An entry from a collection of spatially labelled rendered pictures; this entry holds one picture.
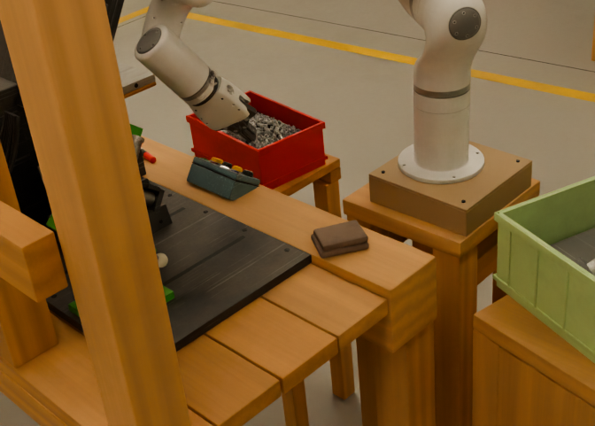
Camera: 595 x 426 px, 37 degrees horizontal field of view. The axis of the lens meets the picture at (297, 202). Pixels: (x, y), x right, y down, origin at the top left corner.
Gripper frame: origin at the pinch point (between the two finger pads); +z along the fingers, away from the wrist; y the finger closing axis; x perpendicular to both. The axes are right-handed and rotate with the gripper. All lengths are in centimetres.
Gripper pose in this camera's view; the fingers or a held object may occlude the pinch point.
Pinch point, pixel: (247, 131)
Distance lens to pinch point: 191.2
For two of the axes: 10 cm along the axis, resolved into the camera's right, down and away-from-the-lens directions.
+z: 5.6, 4.9, 6.7
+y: -8.3, 3.0, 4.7
